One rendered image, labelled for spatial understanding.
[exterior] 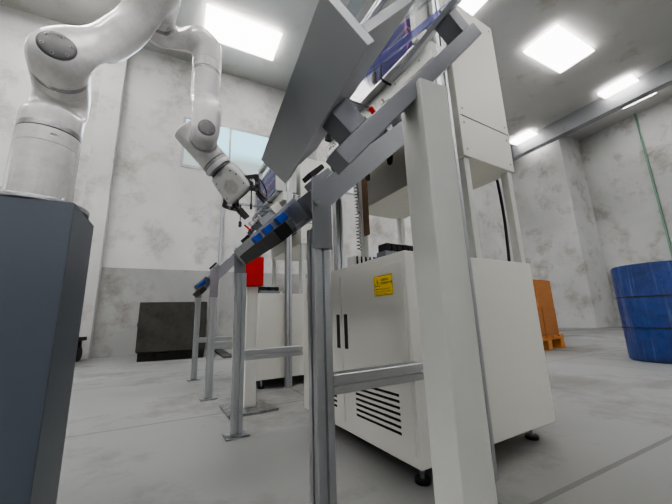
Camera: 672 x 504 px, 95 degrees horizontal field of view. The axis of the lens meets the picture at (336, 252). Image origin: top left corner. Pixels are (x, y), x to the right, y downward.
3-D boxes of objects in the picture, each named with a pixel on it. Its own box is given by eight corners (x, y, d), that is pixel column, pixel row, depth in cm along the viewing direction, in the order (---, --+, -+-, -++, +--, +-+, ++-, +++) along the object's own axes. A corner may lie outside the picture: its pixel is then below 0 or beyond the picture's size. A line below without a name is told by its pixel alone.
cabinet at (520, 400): (423, 500, 75) (403, 249, 88) (303, 422, 134) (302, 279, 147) (559, 440, 107) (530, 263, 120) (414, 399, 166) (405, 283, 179)
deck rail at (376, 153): (315, 218, 75) (299, 197, 74) (311, 220, 77) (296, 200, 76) (444, 110, 111) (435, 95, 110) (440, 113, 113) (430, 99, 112)
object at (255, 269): (228, 419, 142) (234, 252, 158) (219, 407, 162) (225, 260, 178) (278, 410, 154) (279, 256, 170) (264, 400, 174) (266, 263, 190)
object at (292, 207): (311, 220, 77) (293, 197, 76) (244, 264, 133) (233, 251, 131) (315, 218, 78) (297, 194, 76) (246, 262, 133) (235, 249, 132)
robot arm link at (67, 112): (8, 115, 67) (28, 24, 72) (23, 153, 81) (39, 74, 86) (80, 134, 74) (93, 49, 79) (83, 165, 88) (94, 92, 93)
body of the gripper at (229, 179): (203, 179, 97) (228, 207, 99) (224, 158, 94) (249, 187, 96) (215, 176, 104) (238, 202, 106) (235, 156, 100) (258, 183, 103)
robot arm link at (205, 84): (227, 54, 95) (222, 143, 89) (218, 87, 109) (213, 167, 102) (195, 42, 91) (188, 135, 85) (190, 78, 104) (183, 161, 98)
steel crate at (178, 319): (205, 351, 484) (207, 305, 498) (208, 357, 395) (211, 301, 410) (143, 355, 450) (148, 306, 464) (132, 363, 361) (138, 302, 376)
